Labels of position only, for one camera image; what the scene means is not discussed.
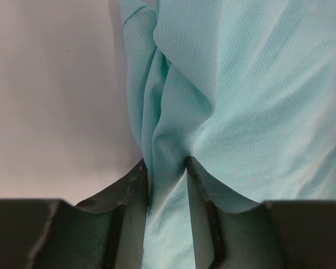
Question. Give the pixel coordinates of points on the teal t-shirt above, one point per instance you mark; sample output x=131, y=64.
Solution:
x=248, y=88

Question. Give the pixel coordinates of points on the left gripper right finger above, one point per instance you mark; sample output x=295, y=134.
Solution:
x=232, y=231

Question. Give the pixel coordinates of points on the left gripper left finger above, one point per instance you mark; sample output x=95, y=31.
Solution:
x=105, y=230

